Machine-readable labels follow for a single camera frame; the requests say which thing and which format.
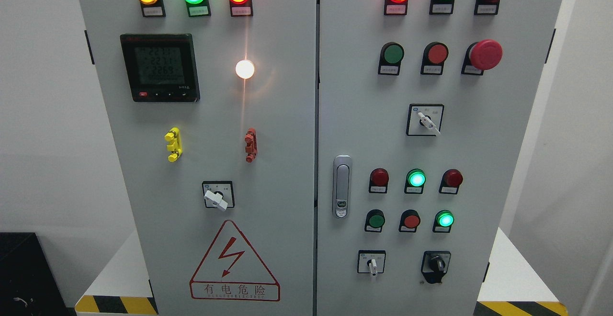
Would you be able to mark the black rotary knob switch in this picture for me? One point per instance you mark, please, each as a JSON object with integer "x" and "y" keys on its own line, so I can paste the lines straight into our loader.
{"x": 435, "y": 265}

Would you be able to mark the red terminal connector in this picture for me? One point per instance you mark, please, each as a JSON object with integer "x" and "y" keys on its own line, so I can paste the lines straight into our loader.
{"x": 251, "y": 147}

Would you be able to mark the dark red indicator light left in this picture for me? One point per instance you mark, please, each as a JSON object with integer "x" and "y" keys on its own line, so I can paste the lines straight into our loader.
{"x": 378, "y": 181}

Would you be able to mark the white lit indicator lamp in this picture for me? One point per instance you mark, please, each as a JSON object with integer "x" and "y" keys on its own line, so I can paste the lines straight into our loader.
{"x": 245, "y": 69}

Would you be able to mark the green push button lower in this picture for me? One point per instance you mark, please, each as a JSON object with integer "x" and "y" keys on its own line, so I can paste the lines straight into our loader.
{"x": 375, "y": 220}

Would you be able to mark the green push button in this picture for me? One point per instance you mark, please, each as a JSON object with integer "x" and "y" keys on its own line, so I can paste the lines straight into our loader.
{"x": 375, "y": 220}
{"x": 390, "y": 59}

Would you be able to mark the green lit indicator middle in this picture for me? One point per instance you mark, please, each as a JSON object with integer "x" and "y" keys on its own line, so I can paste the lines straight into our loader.
{"x": 415, "y": 181}

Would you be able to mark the grey left cabinet door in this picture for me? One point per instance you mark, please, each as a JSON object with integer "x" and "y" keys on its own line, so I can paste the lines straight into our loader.
{"x": 274, "y": 195}

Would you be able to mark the grey cabinet door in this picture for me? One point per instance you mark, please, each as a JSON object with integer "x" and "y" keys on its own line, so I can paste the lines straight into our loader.
{"x": 274, "y": 195}
{"x": 364, "y": 115}

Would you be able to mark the green push button upper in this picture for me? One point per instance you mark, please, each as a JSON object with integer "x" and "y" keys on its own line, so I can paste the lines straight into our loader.
{"x": 390, "y": 59}

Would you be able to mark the red push button lower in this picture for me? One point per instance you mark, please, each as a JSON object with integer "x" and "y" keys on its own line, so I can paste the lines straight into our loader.
{"x": 409, "y": 221}

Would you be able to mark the red push button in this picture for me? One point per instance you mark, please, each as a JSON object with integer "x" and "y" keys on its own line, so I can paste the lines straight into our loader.
{"x": 409, "y": 221}
{"x": 434, "y": 56}

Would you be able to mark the yellow terminal connector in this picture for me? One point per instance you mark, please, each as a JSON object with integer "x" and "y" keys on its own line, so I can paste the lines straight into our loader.
{"x": 174, "y": 144}

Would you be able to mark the grey right cabinet door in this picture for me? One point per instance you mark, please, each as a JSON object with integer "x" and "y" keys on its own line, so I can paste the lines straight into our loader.
{"x": 364, "y": 115}

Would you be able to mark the red danger warning sticker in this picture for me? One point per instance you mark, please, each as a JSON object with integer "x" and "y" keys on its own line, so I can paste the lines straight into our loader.
{"x": 232, "y": 269}

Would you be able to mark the red push button upper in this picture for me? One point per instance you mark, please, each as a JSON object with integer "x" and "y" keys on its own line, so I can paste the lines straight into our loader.
{"x": 434, "y": 56}

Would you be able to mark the green illuminated button lower right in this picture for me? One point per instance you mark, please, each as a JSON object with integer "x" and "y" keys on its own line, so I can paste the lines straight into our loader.
{"x": 443, "y": 222}

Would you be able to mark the black digital power meter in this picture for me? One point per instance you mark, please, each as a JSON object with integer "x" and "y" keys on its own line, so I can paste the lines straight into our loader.
{"x": 161, "y": 67}

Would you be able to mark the red emergency stop button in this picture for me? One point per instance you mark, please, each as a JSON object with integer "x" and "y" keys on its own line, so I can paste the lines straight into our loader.
{"x": 481, "y": 56}

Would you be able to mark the black box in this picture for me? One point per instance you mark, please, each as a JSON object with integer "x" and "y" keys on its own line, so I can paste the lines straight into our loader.
{"x": 27, "y": 286}

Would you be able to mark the silver door handle lock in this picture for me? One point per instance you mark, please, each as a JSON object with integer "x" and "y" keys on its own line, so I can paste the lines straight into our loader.
{"x": 342, "y": 168}

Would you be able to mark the white selector switch left door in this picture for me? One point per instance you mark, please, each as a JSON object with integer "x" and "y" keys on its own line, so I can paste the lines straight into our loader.
{"x": 218, "y": 194}

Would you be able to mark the white selector switch upper right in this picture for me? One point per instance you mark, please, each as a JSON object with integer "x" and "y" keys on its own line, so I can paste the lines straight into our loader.
{"x": 424, "y": 119}

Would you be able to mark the white selector switch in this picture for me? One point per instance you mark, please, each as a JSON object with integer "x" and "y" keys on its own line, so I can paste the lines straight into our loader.
{"x": 424, "y": 119}
{"x": 371, "y": 262}

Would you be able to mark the white selector switch lower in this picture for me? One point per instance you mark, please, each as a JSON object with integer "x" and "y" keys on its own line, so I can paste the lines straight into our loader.
{"x": 371, "y": 262}

